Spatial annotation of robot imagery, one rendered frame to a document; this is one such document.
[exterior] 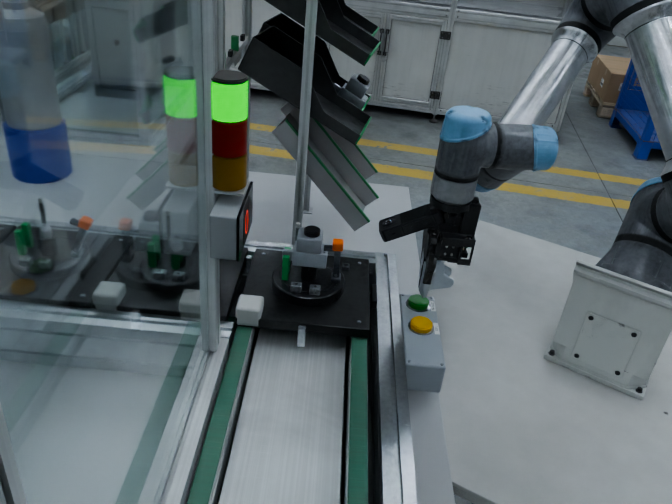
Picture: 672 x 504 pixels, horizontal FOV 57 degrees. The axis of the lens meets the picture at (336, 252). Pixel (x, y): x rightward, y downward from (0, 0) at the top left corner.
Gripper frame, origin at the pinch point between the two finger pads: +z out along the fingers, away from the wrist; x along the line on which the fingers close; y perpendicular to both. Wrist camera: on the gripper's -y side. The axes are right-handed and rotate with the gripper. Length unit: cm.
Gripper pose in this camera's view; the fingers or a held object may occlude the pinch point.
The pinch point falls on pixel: (420, 290)
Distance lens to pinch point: 118.2
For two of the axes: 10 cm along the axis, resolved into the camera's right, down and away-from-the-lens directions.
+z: -0.9, 8.5, 5.1
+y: 10.0, 1.0, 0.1
